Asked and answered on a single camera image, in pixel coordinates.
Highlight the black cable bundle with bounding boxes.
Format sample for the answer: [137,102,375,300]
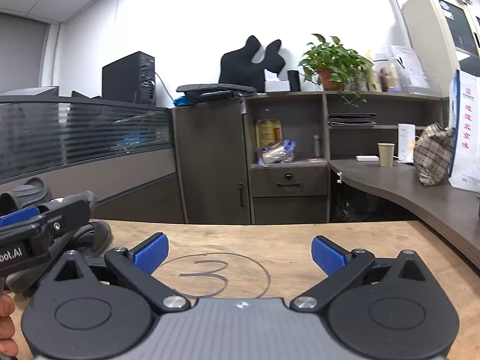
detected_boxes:
[331,189,377,223]

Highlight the dark grey ribbed slipper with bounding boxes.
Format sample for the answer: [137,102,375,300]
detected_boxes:
[4,220,114,296]
[0,177,97,216]

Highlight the white paper bag red print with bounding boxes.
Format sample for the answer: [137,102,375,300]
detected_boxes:
[448,69,480,192]

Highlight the black computer tower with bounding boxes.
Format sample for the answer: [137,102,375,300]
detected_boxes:
[102,51,156,106]

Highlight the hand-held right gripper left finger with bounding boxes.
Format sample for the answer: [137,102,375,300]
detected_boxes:
[55,232,191,314]

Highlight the white upright box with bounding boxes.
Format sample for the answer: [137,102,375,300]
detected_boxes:
[397,123,416,164]

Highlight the tall dark brown cabinet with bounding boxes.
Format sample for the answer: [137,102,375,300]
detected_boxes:
[171,102,253,226]

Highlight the dark curved desk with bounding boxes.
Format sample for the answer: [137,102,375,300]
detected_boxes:
[327,157,480,271]

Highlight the yellow packet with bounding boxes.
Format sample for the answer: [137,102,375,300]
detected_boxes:
[255,119,282,149]

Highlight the plaid cloth bag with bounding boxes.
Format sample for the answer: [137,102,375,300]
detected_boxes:
[413,122,455,187]

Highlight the person's left hand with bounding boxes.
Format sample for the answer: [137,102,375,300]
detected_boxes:
[0,294,18,360]

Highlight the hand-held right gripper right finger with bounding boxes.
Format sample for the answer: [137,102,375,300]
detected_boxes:
[289,235,427,313]

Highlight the grey window blind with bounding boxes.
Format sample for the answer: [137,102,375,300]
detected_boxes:
[0,12,50,92]

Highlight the white tissue box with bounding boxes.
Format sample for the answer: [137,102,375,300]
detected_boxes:
[263,68,290,93]

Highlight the clear plastic bag with items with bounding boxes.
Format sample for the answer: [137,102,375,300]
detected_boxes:
[256,139,298,167]

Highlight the clear document holder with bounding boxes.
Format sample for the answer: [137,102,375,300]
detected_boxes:
[390,45,432,94]

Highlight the clear packets of snacks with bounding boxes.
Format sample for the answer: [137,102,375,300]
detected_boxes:
[365,50,400,93]

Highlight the dark brown shelf unit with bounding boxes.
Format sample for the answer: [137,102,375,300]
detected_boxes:
[243,91,449,224]

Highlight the stack of black folders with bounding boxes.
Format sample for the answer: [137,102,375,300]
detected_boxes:
[328,113,378,127]

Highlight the potted green plant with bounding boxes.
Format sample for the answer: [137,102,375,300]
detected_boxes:
[298,34,376,106]

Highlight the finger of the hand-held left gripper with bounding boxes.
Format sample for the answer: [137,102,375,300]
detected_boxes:
[0,199,91,250]

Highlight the dark brown drawer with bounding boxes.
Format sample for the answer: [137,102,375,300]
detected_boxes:
[250,166,330,198]

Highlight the grey office partition glass panel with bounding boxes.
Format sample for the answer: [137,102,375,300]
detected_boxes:
[0,95,187,224]

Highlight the white cabinet with dark doors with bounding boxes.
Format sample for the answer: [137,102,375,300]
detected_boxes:
[401,0,480,96]

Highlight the grey monitor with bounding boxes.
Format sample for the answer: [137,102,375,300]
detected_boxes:
[0,85,60,97]

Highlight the black flat bag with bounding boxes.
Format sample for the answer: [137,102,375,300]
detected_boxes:
[176,83,258,102]

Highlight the brown paper cup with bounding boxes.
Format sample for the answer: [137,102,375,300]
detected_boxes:
[377,143,396,167]

